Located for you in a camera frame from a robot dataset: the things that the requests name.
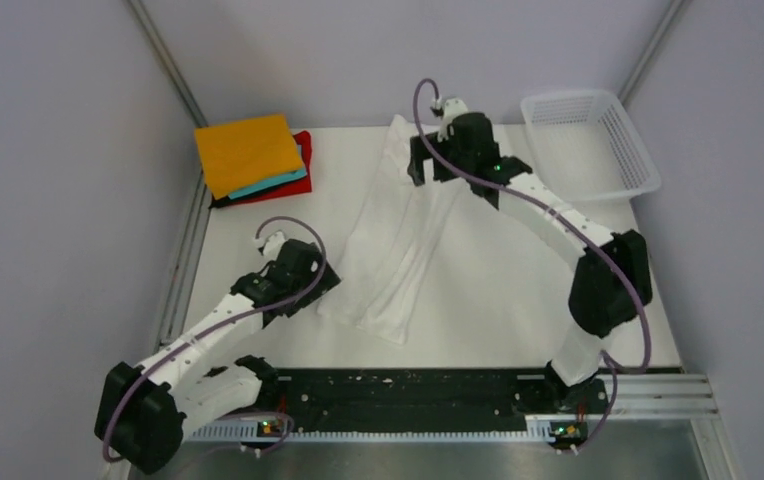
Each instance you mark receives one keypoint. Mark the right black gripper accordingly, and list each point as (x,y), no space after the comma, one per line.
(419,155)

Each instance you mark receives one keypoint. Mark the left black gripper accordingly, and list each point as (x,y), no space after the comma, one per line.
(331,280)

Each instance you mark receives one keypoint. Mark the white t shirt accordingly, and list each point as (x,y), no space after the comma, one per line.
(388,253)

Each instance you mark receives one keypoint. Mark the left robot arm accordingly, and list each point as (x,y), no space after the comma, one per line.
(147,410)

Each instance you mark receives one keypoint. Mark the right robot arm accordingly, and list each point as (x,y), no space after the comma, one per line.
(611,282)

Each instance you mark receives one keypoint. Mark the red folded t shirt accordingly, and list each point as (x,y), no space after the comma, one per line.
(283,185)

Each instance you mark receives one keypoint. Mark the teal folded t shirt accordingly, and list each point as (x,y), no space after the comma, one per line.
(269,184)

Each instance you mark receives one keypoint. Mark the black folded t shirt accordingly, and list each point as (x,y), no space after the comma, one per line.
(217,203)

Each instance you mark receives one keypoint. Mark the white plastic basket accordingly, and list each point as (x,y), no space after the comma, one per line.
(586,147)

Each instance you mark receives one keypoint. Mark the orange folded t shirt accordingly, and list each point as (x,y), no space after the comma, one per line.
(239,154)

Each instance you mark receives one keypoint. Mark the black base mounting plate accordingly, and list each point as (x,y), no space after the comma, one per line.
(424,400)

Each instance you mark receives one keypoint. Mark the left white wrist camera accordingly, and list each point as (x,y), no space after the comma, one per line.
(270,246)

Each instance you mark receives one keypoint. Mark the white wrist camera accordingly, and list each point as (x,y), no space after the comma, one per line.
(447,110)
(270,246)

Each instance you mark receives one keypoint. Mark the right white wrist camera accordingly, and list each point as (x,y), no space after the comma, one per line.
(447,110)

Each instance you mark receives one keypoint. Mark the left aluminium frame rail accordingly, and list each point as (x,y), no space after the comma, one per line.
(178,285)

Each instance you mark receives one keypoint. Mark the right corner metal post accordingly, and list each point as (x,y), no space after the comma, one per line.
(652,48)

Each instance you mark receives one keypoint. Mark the corner metal post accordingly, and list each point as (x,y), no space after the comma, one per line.
(166,61)
(652,48)

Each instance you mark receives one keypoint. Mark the white slotted cable duct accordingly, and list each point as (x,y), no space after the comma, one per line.
(250,431)

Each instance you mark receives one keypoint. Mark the left corner metal post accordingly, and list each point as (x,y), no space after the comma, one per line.
(166,61)

